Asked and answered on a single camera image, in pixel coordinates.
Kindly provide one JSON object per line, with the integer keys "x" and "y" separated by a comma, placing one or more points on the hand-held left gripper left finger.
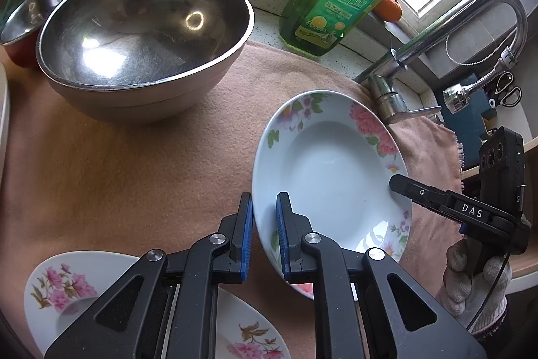
{"x": 248, "y": 241}

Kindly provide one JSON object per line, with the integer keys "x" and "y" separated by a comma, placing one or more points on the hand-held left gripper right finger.
{"x": 282, "y": 241}

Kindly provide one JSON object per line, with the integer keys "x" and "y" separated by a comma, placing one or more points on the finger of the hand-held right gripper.
{"x": 416, "y": 190}

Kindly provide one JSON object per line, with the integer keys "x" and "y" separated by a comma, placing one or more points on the pink floral plate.
{"x": 336, "y": 165}
{"x": 54, "y": 287}

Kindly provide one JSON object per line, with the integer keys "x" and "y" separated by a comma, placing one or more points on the large steel bowl beige outside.
{"x": 138, "y": 31}

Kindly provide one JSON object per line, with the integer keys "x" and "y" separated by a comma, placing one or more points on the small steel bowl red outside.
{"x": 29, "y": 18}

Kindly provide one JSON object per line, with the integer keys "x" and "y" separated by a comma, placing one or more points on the person's right forearm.
{"x": 510, "y": 325}

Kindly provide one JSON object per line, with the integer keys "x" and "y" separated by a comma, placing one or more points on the person's right hand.
{"x": 458, "y": 291}

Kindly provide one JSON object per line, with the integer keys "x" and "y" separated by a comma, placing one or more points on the dark blue container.
{"x": 466, "y": 123}

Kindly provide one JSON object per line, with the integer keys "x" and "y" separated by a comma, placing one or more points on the black scissors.
{"x": 510, "y": 94}

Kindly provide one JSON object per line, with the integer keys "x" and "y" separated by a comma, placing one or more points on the flexible faucet sprayer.
{"x": 456, "y": 96}

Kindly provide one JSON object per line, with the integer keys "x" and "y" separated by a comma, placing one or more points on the pink towel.
{"x": 147, "y": 174}

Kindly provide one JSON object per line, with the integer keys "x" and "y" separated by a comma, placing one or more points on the chrome faucet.
{"x": 424, "y": 35}

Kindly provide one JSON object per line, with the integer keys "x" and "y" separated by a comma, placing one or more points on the orange object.
{"x": 389, "y": 9}

